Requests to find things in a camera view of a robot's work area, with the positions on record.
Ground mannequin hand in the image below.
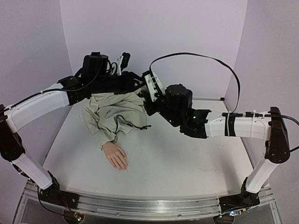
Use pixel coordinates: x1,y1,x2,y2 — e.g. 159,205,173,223
102,142,128,171

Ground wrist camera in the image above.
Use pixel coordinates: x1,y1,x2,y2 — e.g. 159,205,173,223
142,70,165,102
117,52,131,76

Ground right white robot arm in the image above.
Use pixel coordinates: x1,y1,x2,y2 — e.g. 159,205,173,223
141,84,291,214

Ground beige jacket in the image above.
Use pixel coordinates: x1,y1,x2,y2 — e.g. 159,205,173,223
81,89,150,149

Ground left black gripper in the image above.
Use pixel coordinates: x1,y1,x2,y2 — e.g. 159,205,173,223
93,71,149,95

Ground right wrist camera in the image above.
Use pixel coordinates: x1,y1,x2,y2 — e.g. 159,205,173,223
142,70,165,102

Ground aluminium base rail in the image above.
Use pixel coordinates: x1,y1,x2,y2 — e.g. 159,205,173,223
24,181,275,221

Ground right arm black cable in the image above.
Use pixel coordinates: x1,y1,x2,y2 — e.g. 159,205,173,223
149,52,299,152

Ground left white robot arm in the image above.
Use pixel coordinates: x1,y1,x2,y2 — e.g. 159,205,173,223
0,52,145,204

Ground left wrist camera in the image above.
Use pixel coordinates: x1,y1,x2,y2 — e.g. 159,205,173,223
117,52,131,76

